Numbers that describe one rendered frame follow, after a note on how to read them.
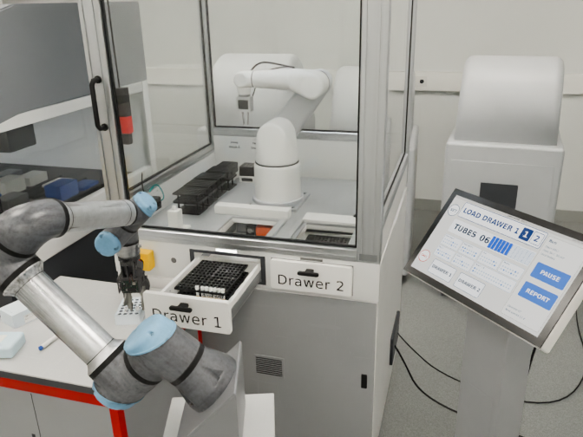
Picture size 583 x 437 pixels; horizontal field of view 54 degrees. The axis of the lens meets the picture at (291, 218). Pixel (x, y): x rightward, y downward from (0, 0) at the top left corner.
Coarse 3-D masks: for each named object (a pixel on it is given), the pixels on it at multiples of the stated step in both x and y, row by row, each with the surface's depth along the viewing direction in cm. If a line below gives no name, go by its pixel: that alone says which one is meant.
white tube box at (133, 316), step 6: (132, 300) 201; (138, 300) 200; (120, 306) 196; (126, 306) 196; (120, 312) 193; (126, 312) 192; (132, 312) 192; (138, 312) 192; (144, 312) 197; (120, 318) 191; (126, 318) 191; (132, 318) 191; (138, 318) 191; (120, 324) 192; (126, 324) 192
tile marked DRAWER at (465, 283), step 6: (462, 276) 165; (468, 276) 163; (456, 282) 165; (462, 282) 164; (468, 282) 162; (474, 282) 161; (480, 282) 160; (462, 288) 163; (468, 288) 161; (474, 288) 160; (480, 288) 159; (468, 294) 160; (474, 294) 159
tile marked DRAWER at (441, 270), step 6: (432, 264) 174; (438, 264) 173; (444, 264) 171; (432, 270) 173; (438, 270) 172; (444, 270) 170; (450, 270) 169; (456, 270) 167; (438, 276) 171; (444, 276) 169; (450, 276) 168
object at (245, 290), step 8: (200, 256) 210; (192, 264) 204; (248, 264) 205; (256, 264) 204; (184, 272) 198; (248, 272) 206; (256, 272) 199; (176, 280) 193; (248, 280) 192; (256, 280) 199; (168, 288) 188; (240, 288) 186; (248, 288) 191; (232, 296) 193; (240, 296) 185; (248, 296) 192; (232, 304) 178; (240, 304) 185; (232, 312) 178
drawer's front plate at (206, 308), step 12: (144, 300) 179; (156, 300) 177; (168, 300) 176; (180, 300) 175; (192, 300) 173; (204, 300) 172; (216, 300) 172; (156, 312) 179; (168, 312) 178; (180, 312) 176; (192, 312) 175; (204, 312) 174; (216, 312) 172; (228, 312) 171; (180, 324) 178; (192, 324) 177; (204, 324) 175; (216, 324) 174; (228, 324) 173
